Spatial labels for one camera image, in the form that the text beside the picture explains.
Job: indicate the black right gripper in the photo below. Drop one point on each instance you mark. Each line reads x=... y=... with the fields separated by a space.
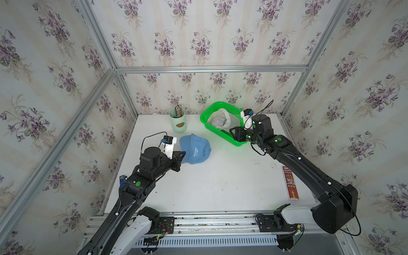
x=238 y=132

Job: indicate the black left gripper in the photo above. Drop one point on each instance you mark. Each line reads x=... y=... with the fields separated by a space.
x=176 y=163

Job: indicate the light blue baseball cap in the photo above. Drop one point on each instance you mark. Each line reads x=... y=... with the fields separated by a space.
x=197 y=149

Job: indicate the beige baseball cap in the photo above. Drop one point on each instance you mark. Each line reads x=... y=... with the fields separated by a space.
x=223 y=120

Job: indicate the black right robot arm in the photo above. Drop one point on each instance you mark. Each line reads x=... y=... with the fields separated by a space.
x=337 y=204

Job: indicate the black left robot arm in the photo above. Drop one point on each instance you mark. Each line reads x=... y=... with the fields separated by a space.
x=114 y=237

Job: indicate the green plastic basket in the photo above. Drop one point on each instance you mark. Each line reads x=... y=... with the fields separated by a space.
x=222 y=133

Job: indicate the mint green pencil cup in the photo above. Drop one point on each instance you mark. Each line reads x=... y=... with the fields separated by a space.
x=178 y=120

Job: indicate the bundle of coloured pencils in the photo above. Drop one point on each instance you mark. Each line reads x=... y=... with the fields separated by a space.
x=178 y=110

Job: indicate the blue stapler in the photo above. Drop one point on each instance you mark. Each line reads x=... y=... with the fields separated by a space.
x=122 y=179

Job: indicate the red patterned card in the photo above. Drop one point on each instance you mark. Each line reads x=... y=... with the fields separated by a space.
x=290 y=184

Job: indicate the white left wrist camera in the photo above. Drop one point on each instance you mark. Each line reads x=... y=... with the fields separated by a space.
x=169 y=143

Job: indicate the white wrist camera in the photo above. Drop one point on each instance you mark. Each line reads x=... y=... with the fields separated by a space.
x=247 y=118
x=169 y=143

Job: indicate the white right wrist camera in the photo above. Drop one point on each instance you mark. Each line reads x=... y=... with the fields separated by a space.
x=247 y=118

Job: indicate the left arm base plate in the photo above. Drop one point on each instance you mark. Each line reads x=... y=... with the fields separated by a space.
x=162 y=225

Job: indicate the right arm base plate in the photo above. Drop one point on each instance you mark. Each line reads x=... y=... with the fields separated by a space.
x=274 y=223

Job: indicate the aluminium mounting rail frame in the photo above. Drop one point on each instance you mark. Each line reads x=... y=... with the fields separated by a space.
x=217 y=230

